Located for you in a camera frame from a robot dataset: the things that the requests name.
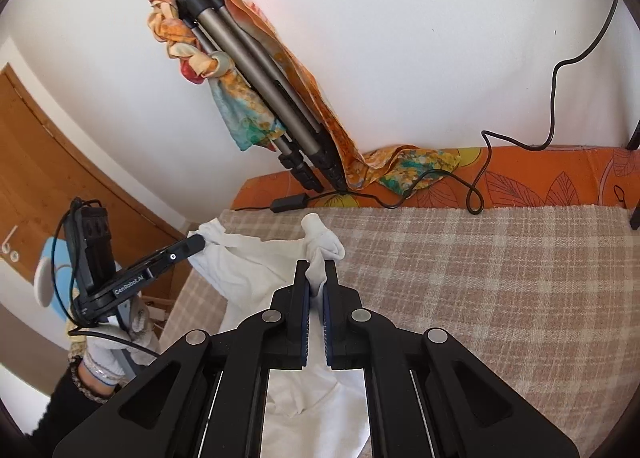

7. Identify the person's left hand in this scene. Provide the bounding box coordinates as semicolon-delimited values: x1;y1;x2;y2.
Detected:
82;294;151;385

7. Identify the wooden door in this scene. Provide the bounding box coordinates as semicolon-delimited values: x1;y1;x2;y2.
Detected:
0;62;191;329

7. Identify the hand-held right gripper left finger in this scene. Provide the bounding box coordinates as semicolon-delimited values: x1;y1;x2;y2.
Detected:
52;260;311;458

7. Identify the metal door handle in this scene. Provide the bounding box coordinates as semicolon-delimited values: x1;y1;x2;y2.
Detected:
0;223;21;261

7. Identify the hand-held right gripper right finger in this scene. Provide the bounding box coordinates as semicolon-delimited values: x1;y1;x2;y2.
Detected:
322;260;581;458

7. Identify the beaded bracelet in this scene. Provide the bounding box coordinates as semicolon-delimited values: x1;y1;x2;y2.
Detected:
69;355;108;404

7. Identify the beige plaid blanket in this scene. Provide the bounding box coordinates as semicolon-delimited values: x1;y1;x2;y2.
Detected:
160;205;640;458

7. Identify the colourful orange scarf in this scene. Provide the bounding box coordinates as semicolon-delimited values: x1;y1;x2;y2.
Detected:
148;0;461;199

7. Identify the white t-shirt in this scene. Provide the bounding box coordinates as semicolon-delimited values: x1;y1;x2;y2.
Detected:
187;213;371;458

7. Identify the grey folded tripod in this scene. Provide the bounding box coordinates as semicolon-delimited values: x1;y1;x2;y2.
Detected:
172;0;351;193

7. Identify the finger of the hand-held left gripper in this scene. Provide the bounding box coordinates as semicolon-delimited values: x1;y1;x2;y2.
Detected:
145;233;207;275

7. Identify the orange leaf-print mattress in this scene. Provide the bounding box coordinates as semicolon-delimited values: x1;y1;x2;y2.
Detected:
231;144;640;211

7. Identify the person's left forearm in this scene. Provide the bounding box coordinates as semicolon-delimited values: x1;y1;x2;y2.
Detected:
45;358;121;439

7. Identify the black ring light cable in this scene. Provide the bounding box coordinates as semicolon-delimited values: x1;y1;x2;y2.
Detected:
235;0;621;215

